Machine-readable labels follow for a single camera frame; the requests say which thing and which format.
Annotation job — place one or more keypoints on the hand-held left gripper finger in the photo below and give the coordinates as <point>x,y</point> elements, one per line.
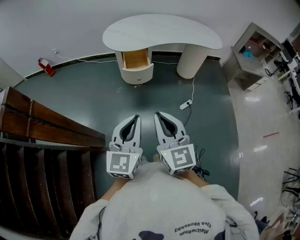
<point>138,138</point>
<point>116,136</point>

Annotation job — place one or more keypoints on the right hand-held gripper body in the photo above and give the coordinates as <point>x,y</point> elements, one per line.
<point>180,157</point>

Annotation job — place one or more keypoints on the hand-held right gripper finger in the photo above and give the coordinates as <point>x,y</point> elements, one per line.
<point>159,134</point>
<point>181,130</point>

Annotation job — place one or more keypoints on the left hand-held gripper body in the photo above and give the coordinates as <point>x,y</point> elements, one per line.
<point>119,162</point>

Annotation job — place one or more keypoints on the wooden drawer with white front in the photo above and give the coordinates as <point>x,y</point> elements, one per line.
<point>137,59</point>

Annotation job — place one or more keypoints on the person's right forearm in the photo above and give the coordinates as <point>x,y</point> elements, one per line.
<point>194,179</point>

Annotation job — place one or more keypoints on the person's left forearm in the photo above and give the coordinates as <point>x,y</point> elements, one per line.
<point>114,189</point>

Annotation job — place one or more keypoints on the white curved desk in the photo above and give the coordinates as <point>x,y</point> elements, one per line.
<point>159,30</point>

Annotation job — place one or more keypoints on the person's left shoe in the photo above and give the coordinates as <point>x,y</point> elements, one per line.
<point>143,160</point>

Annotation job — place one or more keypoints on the person's shoe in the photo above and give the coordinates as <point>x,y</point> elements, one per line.
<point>143,160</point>
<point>156,158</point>

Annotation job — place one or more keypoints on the person's right shoe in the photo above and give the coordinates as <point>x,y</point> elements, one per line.
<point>156,158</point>

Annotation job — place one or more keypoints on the white power strip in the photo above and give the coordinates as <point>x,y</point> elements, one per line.
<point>185,104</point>

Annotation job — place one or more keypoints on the person's arm in white sleeve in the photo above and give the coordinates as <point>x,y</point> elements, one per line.
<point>159,201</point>

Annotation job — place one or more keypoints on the dark wooden bench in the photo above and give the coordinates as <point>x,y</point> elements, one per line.
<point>47,164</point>

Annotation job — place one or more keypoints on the grey shelf cabinet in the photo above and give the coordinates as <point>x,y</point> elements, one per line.
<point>243,68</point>

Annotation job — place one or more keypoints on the red floor tape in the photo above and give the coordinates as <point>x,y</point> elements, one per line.
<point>271,135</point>

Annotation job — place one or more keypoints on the red fire extinguisher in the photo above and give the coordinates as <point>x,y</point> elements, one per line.
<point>48,68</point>

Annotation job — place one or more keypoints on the teal object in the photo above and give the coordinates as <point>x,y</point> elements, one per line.
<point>248,54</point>

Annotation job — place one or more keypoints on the black and white equipment cluster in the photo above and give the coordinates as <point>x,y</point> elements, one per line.
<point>291,182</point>

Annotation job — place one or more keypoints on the black office chair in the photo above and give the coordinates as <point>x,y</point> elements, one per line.
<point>291,98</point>

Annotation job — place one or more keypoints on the black monitor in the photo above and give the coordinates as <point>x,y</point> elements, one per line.
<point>289,48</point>

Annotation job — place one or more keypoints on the white wall socket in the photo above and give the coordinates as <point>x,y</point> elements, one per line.
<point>55,51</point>

